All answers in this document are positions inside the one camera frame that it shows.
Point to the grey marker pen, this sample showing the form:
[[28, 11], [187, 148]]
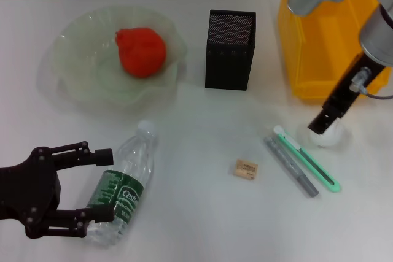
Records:
[[288, 164]]

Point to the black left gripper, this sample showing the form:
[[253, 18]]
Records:
[[30, 191]]

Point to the green utility knife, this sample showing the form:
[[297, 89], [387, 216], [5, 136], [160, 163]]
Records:
[[304, 154]]

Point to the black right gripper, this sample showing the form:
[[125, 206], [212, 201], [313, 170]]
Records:
[[344, 96]]

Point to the clear green-label water bottle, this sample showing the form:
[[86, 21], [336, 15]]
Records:
[[132, 157]]

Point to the clear glass fruit plate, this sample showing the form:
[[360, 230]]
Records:
[[83, 68]]

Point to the red-orange fruit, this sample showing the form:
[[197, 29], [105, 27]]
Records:
[[141, 53]]

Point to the small tan eraser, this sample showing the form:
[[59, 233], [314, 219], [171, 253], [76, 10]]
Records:
[[244, 169]]

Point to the yellow plastic storage bin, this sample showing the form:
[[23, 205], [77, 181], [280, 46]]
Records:
[[322, 44]]

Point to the black mesh pen holder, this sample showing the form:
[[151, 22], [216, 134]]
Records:
[[227, 65]]

